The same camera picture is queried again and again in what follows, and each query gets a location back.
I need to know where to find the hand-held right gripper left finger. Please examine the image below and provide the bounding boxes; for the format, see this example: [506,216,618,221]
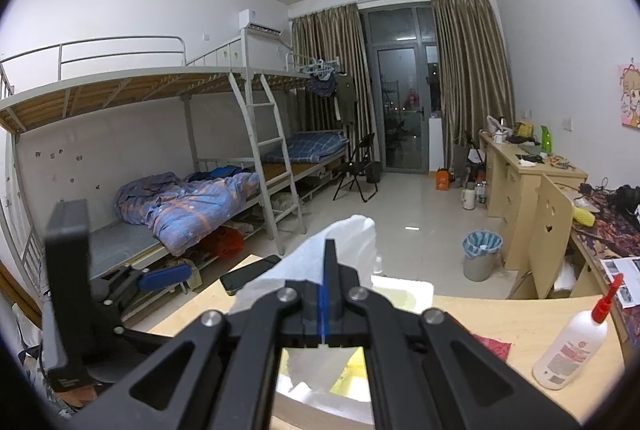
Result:
[70,237,327,430]

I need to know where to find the light wooden chair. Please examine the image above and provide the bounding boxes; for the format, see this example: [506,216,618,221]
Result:
[507,173,581,300]

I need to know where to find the white tissue paper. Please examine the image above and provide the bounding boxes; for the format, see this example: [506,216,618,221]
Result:
[227,214,377,411]

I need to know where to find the patterned tablecloth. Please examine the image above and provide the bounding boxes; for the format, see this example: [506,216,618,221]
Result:
[570,185,640,336]

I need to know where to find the black tripod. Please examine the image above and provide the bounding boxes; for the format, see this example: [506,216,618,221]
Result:
[455,130,486,191]

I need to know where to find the white air conditioner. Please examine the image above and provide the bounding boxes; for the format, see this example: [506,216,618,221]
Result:
[238,9,282,36]

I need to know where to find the red bag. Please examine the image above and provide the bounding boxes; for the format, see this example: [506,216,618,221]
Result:
[200,225,246,258]

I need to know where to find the white metal bunk bed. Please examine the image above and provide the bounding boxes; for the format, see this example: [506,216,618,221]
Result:
[0,35,308,326]
[285,52,351,191]

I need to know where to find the grey trash bin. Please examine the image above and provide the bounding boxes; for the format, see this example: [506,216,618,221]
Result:
[461,230,503,282]

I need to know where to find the black smartphone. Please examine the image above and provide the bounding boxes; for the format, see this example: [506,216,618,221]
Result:
[220,254,282,296]

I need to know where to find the brown curtain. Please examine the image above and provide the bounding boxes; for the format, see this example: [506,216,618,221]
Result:
[291,4,378,171]
[431,0,516,171]

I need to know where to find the printed paper sheet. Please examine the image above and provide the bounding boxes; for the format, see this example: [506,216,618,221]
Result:
[599,257,640,308]

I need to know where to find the white bottle red cap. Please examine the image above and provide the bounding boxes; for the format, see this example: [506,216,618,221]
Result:
[532,273,625,392]

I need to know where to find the white plastic bag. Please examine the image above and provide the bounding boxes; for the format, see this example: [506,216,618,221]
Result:
[486,115,511,143]

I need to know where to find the black folding chair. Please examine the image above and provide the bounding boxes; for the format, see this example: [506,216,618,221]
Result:
[333,132,379,203]

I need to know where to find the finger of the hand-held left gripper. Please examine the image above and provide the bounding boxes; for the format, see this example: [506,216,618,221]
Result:
[97,266,194,307]

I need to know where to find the light wooden desk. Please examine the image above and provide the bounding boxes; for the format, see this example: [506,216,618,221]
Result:
[479,130,588,271]

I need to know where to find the dark green hanging shirt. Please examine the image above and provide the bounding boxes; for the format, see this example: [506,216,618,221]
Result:
[334,74,357,123]

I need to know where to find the red patterned cloth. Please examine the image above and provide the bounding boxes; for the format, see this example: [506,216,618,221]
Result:
[470,332,513,361]

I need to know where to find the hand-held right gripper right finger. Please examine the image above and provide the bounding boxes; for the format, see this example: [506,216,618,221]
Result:
[325,237,582,430]

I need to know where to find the dark blue hanging garment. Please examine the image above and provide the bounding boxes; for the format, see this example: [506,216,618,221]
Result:
[307,72,337,98]

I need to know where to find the wall poster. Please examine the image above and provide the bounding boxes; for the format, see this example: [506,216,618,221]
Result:
[617,57,640,129]

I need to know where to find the blue clothes hangers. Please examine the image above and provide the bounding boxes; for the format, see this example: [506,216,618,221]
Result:
[300,59,337,76]

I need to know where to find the glass balcony door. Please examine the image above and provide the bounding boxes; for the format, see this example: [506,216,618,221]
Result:
[361,5,446,173]

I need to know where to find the beige cloth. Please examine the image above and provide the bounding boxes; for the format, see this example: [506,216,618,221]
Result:
[170,260,203,293]

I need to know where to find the blue patterned quilt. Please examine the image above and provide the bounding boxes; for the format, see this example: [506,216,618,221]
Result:
[115,171,261,256]

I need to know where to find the blue plaid bedding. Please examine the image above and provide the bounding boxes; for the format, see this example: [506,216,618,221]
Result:
[262,132,349,163]

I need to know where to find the white foam box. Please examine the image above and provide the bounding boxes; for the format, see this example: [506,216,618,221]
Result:
[272,275,435,428]

